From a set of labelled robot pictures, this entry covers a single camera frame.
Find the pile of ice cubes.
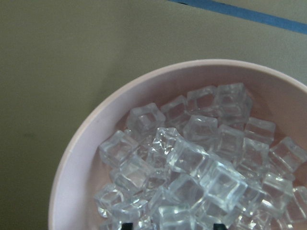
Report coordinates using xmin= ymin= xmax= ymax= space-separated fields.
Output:
xmin=94 ymin=83 xmax=307 ymax=230

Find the pink bowl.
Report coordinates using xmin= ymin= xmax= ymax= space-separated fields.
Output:
xmin=48 ymin=59 xmax=307 ymax=230

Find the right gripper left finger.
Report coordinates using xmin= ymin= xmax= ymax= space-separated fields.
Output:
xmin=121 ymin=222 xmax=133 ymax=230

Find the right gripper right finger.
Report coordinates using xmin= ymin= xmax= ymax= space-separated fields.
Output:
xmin=213 ymin=223 xmax=224 ymax=230

